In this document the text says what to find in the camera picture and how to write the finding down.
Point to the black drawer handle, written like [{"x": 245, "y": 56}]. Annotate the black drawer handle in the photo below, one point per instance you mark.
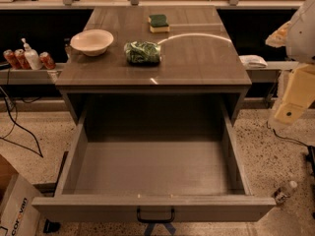
[{"x": 155, "y": 215}]

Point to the green and yellow sponge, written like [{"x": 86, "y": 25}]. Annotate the green and yellow sponge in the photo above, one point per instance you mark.
[{"x": 158, "y": 23}]

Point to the white bowl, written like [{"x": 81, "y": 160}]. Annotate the white bowl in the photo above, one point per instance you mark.
[{"x": 92, "y": 42}]

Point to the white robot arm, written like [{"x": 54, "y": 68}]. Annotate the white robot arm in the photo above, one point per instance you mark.
[{"x": 298, "y": 38}]

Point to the white folded cloth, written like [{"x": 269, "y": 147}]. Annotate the white folded cloth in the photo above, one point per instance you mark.
[{"x": 253, "y": 61}]

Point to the blue tape on floor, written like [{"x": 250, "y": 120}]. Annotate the blue tape on floor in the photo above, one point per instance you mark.
[{"x": 153, "y": 229}]

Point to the open grey top drawer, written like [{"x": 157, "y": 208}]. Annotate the open grey top drawer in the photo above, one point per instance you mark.
[{"x": 154, "y": 151}]

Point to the grey side shelf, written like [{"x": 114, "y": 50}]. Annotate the grey side shelf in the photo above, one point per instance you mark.
[
  {"x": 271, "y": 72},
  {"x": 30, "y": 77}
]

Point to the red soda can left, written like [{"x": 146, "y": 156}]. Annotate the red soda can left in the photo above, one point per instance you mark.
[{"x": 10, "y": 57}]

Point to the cardboard box with print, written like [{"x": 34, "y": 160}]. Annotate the cardboard box with print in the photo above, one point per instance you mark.
[{"x": 17, "y": 215}]

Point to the red soda can middle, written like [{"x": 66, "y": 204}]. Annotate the red soda can middle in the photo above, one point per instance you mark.
[{"x": 20, "y": 55}]

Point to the clear plastic bottle on floor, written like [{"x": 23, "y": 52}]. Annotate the clear plastic bottle on floor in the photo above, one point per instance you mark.
[{"x": 284, "y": 192}]

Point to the grey cabinet with counter top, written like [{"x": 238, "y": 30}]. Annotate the grey cabinet with counter top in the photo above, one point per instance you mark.
[{"x": 196, "y": 55}]

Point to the red soda can right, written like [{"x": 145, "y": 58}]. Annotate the red soda can right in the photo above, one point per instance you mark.
[{"x": 47, "y": 60}]

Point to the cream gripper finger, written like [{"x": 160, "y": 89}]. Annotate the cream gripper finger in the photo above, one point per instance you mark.
[
  {"x": 298, "y": 96},
  {"x": 278, "y": 38}
]

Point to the red soda can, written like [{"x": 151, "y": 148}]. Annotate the red soda can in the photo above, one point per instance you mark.
[
  {"x": 20, "y": 55},
  {"x": 47, "y": 60},
  {"x": 10, "y": 57}
]

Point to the grey side shelf left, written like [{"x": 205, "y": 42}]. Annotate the grey side shelf left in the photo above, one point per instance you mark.
[{"x": 30, "y": 77}]

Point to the green can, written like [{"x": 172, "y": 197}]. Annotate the green can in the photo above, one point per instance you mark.
[{"x": 142, "y": 52}]

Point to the grey side shelf right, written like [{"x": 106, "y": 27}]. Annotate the grey side shelf right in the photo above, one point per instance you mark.
[{"x": 271, "y": 72}]

